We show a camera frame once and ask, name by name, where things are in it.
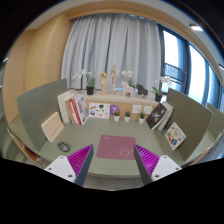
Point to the black wooden horse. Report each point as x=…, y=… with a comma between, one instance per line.
x=141, y=90

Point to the white orchid right pot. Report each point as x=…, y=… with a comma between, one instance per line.
x=158, y=91

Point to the wooden mannequin figure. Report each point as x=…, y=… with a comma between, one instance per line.
x=114, y=74

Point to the pink wooden horse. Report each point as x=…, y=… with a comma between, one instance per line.
x=127, y=89

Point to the white card on shelf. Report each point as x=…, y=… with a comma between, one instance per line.
x=136, y=109

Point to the wooden hand model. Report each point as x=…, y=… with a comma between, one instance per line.
x=103, y=77

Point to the white orchid centre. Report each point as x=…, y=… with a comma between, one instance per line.
x=128, y=75

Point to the green partition panel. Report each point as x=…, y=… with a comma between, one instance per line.
x=193, y=119
x=36, y=106

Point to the wooden chair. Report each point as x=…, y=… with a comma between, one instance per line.
x=24, y=149

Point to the red white book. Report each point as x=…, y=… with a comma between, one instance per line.
x=80, y=108

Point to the white illustrated card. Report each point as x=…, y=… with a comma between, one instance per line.
x=99, y=110

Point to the small potted plant right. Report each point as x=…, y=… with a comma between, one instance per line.
x=141, y=118

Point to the small potted plant left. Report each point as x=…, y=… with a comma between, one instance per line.
x=116, y=116

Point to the black book leaning right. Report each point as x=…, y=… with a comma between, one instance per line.
x=156, y=116

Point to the colourful sticker picture book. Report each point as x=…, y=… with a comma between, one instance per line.
x=175, y=136

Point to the purple number seven card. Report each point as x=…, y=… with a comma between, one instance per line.
x=114, y=108

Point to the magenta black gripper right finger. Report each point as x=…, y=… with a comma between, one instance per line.
x=153, y=167

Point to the white book stack upright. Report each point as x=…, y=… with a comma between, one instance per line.
x=64, y=110

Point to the green left partition panel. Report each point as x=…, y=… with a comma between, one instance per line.
x=36, y=106

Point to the wooden shelf ledge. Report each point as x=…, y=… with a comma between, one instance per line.
x=124, y=102

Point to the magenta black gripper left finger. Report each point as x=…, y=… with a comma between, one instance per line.
x=73, y=168

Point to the grey curtain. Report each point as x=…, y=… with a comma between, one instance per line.
x=102, y=42

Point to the white orchid black pot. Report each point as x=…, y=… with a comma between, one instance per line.
x=89, y=78

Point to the dark grey computer mouse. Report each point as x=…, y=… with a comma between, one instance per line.
x=63, y=146

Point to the green right partition panel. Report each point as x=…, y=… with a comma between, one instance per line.
x=193, y=119

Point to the purple mouse pad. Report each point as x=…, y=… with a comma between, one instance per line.
x=116, y=147

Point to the small potted plant middle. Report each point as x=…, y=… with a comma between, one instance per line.
x=127, y=116

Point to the small potted plant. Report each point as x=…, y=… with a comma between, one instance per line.
x=141, y=118
x=116, y=116
x=127, y=116

